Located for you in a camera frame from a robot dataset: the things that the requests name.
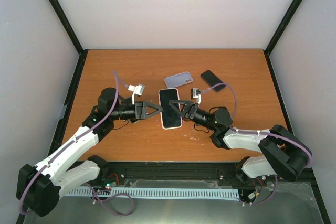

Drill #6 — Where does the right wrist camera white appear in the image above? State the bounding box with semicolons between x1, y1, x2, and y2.
191;88;202;105

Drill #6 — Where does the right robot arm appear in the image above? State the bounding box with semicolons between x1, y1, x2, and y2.
169;100;312;182

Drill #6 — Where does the dark purple phone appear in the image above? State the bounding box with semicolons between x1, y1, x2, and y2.
200;70;226;92

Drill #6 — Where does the lavender phone case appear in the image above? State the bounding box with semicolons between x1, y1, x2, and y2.
164;71;193;88

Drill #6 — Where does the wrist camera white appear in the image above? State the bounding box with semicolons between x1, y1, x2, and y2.
191;88;202;105
128;84;145;105

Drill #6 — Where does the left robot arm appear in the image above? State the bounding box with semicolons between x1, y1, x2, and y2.
16;88;163;217

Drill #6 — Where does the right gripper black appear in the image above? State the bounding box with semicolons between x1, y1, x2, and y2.
167;100;216;132

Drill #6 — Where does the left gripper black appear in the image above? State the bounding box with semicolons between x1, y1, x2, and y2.
110;100;163;120

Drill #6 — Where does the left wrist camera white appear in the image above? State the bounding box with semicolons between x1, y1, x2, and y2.
128;84;145;105

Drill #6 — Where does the white-edged black phone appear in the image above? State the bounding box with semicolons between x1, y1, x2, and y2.
159;88;182;130

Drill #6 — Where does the black aluminium frame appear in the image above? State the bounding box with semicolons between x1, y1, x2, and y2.
52;0;335;220

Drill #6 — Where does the light blue cable duct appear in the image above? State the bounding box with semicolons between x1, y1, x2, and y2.
65;187;241;200

